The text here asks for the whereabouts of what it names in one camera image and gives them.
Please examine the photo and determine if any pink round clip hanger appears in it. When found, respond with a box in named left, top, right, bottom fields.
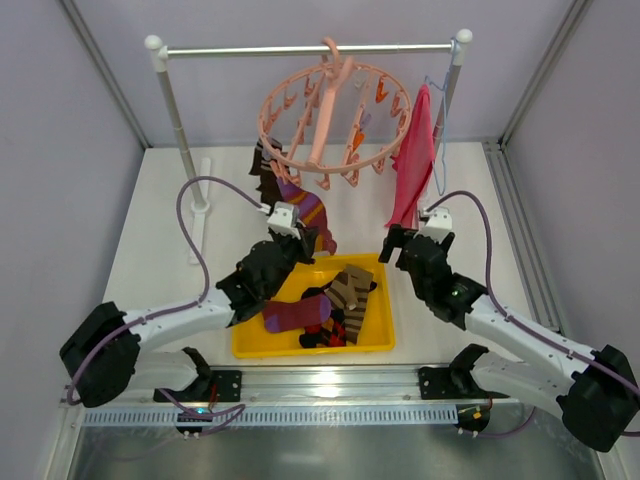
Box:
left=257, top=36, right=414, bottom=190

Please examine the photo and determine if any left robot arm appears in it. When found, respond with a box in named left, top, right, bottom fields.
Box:
left=59, top=225, right=319, bottom=408

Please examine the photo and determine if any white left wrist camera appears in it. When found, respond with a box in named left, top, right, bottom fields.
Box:
left=267, top=202, right=301, bottom=239

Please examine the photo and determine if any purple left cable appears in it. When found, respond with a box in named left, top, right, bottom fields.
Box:
left=66, top=175, right=271, bottom=434

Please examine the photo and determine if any purple cable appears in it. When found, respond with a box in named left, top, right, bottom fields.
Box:
left=422, top=190, right=640, bottom=439
left=66, top=175, right=271, bottom=434

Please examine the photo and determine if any orange clothes clip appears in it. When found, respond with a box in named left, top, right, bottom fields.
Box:
left=351, top=127, right=365, bottom=152

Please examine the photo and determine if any purple yellow patterned sock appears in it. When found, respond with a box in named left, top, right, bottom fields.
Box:
left=262, top=294, right=332, bottom=334

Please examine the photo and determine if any yellow plastic bin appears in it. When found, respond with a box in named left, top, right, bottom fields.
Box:
left=231, top=253, right=395, bottom=359

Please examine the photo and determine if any purple clothes clip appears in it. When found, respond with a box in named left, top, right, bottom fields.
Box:
left=360, top=113, right=372, bottom=129

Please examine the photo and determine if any blue wire hanger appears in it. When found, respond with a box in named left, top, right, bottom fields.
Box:
left=423, top=38, right=461, bottom=197

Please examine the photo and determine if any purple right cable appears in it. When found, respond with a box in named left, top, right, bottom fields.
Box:
left=422, top=190, right=640, bottom=439

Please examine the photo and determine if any beige brown striped sock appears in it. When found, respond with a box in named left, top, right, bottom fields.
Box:
left=324, top=264, right=377, bottom=344

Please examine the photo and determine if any red yellow argyle sock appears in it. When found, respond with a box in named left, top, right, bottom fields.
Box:
left=299, top=319, right=347, bottom=349

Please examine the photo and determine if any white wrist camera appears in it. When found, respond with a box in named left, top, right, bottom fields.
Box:
left=418, top=207, right=453, bottom=243
left=267, top=202, right=301, bottom=239

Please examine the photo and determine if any white metal drying rack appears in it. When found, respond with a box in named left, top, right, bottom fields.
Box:
left=144, top=28, right=474, bottom=265

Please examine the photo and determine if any pink towel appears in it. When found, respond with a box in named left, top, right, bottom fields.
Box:
left=386, top=84, right=436, bottom=228

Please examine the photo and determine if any dark brown sock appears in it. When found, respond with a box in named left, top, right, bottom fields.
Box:
left=249, top=140, right=283, bottom=206

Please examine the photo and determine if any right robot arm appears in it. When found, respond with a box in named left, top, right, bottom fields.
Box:
left=379, top=224, right=639, bottom=452

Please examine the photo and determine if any aluminium mounting rail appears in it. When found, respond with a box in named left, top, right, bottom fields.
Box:
left=76, top=365, right=512, bottom=429

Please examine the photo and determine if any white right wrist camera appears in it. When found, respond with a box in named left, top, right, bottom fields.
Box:
left=418, top=207, right=453, bottom=243

